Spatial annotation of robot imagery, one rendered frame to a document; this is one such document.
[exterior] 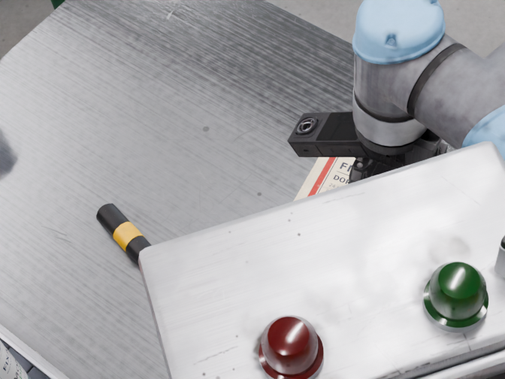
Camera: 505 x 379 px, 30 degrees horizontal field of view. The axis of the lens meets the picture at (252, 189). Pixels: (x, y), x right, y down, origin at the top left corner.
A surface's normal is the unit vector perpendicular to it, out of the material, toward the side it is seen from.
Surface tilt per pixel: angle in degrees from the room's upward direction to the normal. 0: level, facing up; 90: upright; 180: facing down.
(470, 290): 14
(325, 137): 28
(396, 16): 1
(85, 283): 0
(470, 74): 2
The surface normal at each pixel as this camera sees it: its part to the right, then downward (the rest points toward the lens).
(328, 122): -0.51, -0.64
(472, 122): -0.62, 0.14
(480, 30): -0.11, -0.54
